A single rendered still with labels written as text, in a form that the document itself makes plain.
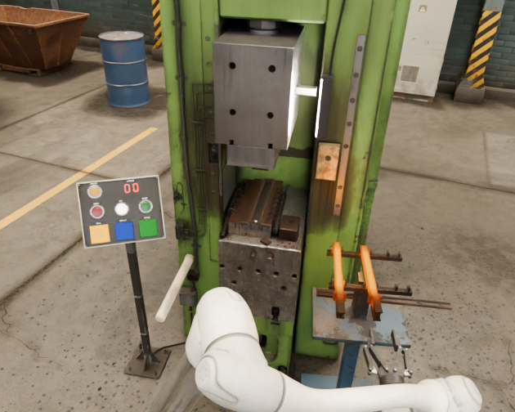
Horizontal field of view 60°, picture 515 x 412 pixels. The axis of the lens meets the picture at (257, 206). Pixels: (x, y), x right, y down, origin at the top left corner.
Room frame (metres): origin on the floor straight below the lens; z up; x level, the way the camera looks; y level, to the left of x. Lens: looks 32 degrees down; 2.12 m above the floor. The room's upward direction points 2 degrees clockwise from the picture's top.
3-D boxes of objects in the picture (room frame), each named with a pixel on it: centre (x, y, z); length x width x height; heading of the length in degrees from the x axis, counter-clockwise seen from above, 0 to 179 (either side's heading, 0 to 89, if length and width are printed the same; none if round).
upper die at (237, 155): (1.87, 0.00, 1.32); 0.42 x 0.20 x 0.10; 171
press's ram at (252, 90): (1.87, -0.04, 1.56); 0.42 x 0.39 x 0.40; 171
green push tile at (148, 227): (1.58, 0.47, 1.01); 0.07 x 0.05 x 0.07; 106
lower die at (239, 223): (1.87, 0.00, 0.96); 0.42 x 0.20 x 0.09; 171
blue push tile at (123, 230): (1.56, 0.57, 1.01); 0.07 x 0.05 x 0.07; 106
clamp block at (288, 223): (1.70, -0.15, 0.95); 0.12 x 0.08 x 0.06; 171
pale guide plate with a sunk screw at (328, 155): (1.74, -0.30, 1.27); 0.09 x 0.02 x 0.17; 81
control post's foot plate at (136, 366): (1.68, 0.60, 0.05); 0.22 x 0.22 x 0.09; 81
